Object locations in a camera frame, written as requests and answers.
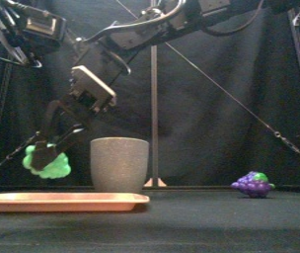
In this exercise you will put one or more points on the purple toy grapes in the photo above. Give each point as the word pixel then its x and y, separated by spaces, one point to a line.
pixel 253 186

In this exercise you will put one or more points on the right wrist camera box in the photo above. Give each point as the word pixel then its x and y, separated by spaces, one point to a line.
pixel 93 87

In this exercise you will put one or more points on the black cloth backdrop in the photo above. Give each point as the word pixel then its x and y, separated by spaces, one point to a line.
pixel 209 131

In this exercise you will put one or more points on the grey speckled cup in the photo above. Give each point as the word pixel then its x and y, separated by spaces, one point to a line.
pixel 120 164

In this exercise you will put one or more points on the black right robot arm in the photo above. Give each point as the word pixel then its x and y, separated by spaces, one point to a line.
pixel 226 8

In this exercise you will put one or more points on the green toy grapes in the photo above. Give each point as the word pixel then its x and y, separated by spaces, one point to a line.
pixel 57 168

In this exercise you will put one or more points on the vertical metal frame post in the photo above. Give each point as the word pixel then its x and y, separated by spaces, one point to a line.
pixel 153 115

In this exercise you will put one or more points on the pink rectangular plate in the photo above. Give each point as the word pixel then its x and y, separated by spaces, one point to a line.
pixel 55 201

